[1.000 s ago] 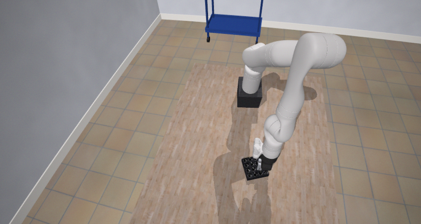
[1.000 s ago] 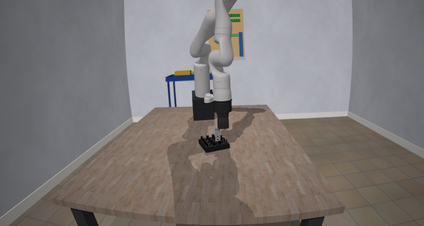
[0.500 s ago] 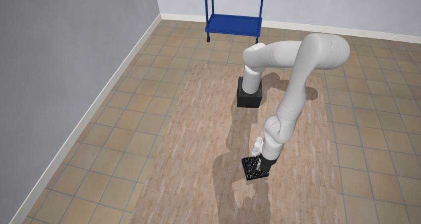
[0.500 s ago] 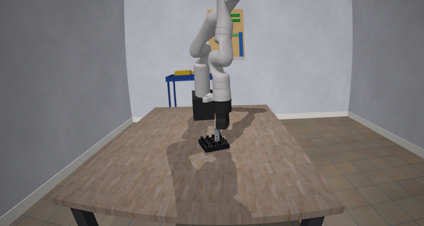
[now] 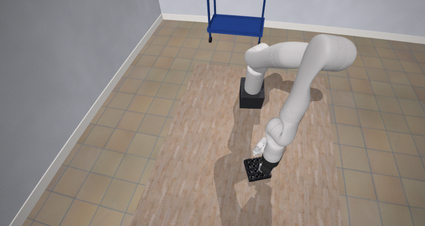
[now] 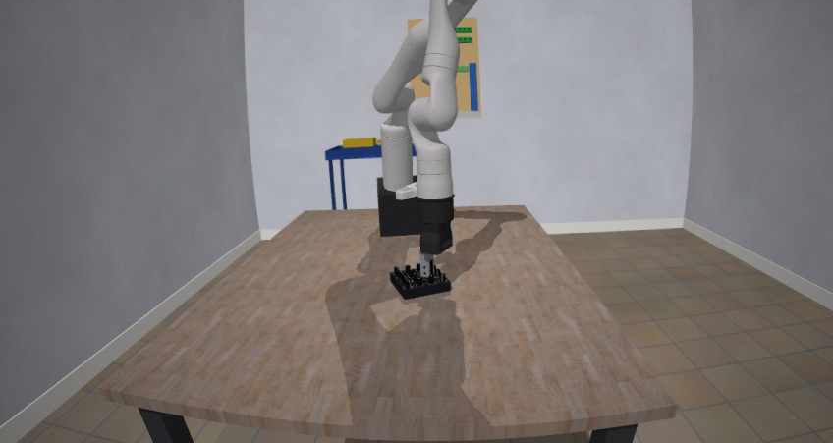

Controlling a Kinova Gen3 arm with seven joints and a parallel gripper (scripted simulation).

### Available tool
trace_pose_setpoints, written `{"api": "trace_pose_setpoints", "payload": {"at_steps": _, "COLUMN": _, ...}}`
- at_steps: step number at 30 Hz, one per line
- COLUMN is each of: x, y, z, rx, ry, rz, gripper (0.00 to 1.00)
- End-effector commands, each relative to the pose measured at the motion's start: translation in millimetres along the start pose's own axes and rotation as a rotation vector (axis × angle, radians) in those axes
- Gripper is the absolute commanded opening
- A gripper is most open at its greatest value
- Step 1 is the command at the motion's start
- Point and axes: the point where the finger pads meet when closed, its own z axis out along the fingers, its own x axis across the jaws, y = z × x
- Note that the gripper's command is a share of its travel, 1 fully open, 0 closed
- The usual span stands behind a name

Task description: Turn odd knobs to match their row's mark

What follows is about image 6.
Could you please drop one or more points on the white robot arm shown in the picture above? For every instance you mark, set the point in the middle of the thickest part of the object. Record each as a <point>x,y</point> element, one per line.
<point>427,115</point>

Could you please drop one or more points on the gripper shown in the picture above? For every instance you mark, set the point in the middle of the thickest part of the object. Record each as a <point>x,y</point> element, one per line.
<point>435,211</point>

